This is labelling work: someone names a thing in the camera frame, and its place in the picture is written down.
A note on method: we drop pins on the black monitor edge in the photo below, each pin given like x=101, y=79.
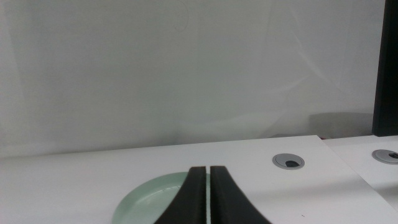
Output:
x=387, y=68

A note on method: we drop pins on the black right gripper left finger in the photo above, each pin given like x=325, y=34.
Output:
x=192, y=199

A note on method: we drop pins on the white backdrop curtain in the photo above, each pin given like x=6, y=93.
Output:
x=155, y=77

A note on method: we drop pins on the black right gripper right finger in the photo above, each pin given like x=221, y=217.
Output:
x=224, y=199

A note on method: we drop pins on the pale green shallow bowl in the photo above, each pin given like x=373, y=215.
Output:
x=146, y=202

